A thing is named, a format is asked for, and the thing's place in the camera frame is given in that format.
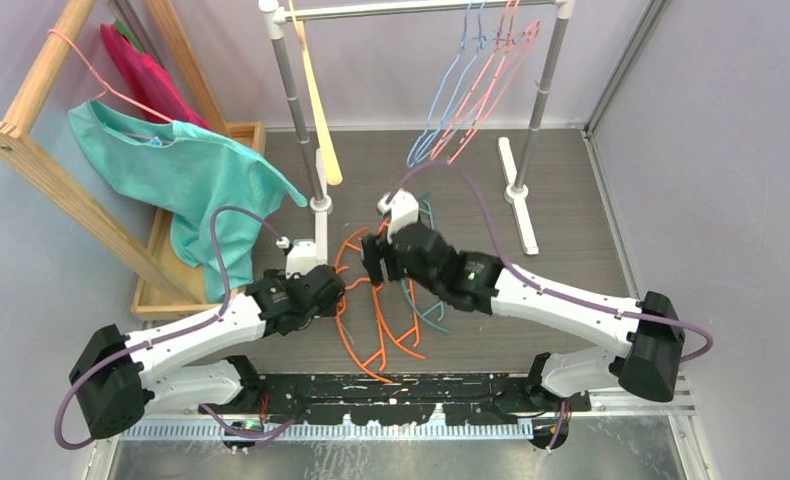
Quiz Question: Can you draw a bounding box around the beige plastic hanger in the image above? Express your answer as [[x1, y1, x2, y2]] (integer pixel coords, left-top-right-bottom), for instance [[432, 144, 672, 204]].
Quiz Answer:
[[288, 0, 343, 186]]

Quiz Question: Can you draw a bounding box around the pink hanger holding shirt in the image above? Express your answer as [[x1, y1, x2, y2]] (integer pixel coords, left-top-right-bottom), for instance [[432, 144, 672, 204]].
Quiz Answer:
[[47, 28, 173, 123]]

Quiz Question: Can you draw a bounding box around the teal t-shirt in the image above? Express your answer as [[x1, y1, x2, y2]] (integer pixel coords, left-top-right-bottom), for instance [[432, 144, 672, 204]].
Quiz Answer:
[[68, 101, 308, 303]]

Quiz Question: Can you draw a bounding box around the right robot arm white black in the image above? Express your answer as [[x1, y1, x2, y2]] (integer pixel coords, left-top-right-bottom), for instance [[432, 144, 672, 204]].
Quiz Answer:
[[361, 222, 686, 411]]

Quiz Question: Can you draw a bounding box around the blue wire hanger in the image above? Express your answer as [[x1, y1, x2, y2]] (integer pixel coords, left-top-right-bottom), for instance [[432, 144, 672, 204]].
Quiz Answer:
[[413, 0, 502, 167], [406, 0, 486, 168]]

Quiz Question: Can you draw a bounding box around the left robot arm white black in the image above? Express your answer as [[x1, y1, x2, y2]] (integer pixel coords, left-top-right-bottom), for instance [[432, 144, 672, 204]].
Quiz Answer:
[[69, 265, 346, 440]]

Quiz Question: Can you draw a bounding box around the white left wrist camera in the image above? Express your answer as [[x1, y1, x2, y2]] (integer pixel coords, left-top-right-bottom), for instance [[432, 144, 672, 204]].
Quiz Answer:
[[275, 237, 319, 278]]

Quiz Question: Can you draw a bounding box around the white slotted cable duct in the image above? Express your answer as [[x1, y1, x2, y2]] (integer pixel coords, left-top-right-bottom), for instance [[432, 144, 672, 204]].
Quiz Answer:
[[120, 418, 534, 441]]

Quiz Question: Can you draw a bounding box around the red garment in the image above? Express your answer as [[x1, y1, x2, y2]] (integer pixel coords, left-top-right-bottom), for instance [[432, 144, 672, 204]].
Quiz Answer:
[[99, 24, 211, 130]]

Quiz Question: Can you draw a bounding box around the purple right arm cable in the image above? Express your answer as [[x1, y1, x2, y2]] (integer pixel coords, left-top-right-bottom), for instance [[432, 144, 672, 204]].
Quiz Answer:
[[384, 162, 714, 364]]

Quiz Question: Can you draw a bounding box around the teal plastic hanger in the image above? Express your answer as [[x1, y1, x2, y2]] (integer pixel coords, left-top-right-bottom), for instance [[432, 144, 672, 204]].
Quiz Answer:
[[400, 192, 451, 334]]

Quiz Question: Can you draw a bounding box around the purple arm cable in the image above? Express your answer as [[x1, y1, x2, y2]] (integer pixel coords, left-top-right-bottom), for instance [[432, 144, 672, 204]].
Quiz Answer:
[[53, 205, 287, 452], [384, 162, 714, 364]]

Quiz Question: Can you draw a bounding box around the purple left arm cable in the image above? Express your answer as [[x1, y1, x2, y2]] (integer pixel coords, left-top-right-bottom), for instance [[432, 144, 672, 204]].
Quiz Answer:
[[53, 205, 287, 452]]

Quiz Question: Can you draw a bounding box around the white metal clothes rack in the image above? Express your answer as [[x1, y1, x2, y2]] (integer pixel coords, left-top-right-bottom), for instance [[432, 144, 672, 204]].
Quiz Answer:
[[258, 1, 575, 256]]

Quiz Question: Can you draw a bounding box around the wooden tray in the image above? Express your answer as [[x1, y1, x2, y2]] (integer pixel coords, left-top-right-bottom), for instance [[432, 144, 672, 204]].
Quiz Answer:
[[129, 121, 267, 323]]

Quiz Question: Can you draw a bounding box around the wooden clothes rack frame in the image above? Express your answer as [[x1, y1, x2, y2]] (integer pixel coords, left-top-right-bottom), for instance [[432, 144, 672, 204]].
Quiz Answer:
[[0, 1, 195, 304]]

